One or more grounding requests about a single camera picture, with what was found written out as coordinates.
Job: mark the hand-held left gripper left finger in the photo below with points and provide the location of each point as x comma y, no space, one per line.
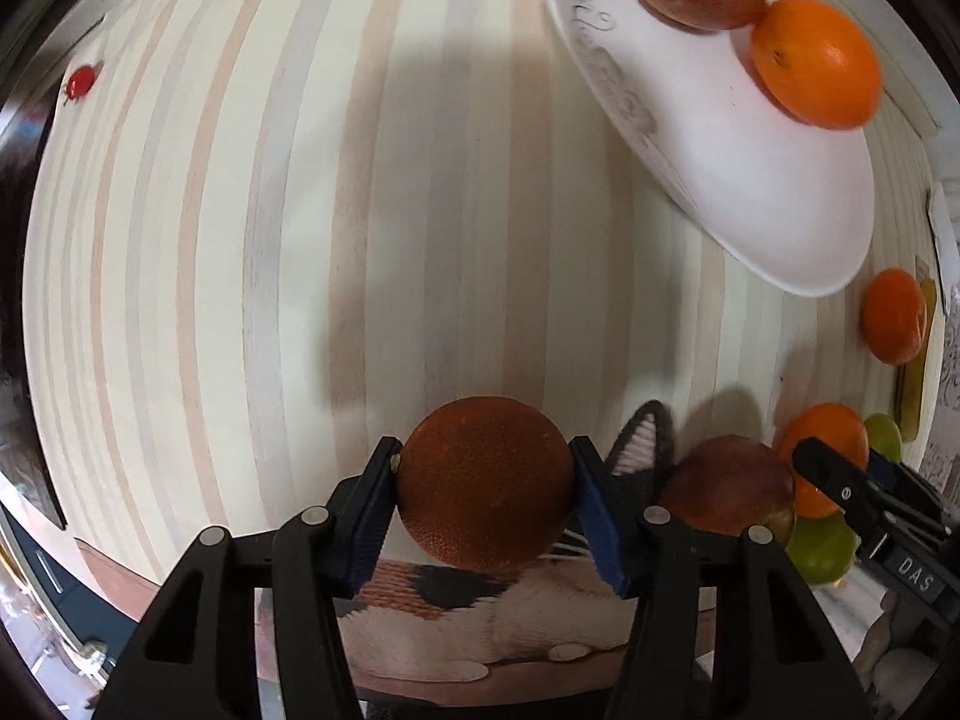
367,532

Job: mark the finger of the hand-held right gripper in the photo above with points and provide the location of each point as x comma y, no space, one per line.
832,476
911,491

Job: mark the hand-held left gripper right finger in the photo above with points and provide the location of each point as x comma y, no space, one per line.
604,532

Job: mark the medium orange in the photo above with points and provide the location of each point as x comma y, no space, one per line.
821,435

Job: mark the green lime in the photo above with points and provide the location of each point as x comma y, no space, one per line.
821,555
885,435

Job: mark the yellow banana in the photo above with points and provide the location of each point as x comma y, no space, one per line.
912,390

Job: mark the dark rough-skinned orange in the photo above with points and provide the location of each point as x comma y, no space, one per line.
486,484

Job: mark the small tangerine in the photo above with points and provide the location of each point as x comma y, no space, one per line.
892,315

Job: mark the white oval plate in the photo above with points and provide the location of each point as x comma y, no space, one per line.
750,165

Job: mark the large bright orange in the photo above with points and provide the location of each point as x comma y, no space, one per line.
816,64

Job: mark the cat print floor mat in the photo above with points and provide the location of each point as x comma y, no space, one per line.
465,615

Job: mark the dark blue cabinet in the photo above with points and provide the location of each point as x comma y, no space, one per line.
52,585

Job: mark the red cherry tomato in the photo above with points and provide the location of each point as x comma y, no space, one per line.
81,80

